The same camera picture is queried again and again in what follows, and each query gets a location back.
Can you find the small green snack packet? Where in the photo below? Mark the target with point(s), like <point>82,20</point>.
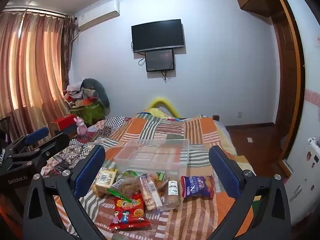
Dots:
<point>161,176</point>

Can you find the small black wall monitor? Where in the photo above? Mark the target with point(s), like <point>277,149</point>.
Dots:
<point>160,60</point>

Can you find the pile of clothes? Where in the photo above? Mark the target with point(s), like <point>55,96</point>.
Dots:
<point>73,92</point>

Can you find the pink rabbit toy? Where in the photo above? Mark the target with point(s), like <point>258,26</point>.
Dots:
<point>81,127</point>

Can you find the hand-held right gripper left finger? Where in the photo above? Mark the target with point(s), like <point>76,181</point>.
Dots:
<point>89,173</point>

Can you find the clear green-edged pastry packet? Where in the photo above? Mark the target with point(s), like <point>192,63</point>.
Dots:
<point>125,186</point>

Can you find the long clear biscuit packet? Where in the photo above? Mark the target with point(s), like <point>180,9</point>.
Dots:
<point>150,195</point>

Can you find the orange cardboard box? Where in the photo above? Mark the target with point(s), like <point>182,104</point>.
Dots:
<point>86,102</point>

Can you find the black wall television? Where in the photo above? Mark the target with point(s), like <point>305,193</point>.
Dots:
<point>158,35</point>

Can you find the orange snack packet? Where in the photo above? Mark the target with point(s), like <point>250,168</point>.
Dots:
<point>172,198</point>

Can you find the wooden door frame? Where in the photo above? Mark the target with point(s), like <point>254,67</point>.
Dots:
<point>287,80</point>

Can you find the red snack packet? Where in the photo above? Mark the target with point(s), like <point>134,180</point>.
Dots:
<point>128,211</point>

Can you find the orange striped curtain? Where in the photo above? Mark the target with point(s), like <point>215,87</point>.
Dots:
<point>32,67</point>

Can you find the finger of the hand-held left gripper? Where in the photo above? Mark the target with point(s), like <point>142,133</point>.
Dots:
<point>58,141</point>
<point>37,135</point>

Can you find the clear plastic container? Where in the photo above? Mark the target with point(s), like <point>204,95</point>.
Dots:
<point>152,155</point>

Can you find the patchwork blanket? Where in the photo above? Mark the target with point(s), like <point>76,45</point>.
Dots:
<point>162,130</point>

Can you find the yellow pillow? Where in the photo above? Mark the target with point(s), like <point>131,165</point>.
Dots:
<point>162,102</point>

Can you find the red box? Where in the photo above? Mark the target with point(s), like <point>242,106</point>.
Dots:
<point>63,122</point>

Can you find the blue snack packet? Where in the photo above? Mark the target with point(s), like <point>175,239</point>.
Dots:
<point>197,187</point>

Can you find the green bag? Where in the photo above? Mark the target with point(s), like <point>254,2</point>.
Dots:
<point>88,113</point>

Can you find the yellow cracker packet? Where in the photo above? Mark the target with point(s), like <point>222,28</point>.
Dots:
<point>105,178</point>

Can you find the white air conditioner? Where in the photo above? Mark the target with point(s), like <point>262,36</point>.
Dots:
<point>98,16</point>

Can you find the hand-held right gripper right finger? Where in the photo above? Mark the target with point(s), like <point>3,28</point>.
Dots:
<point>225,173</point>

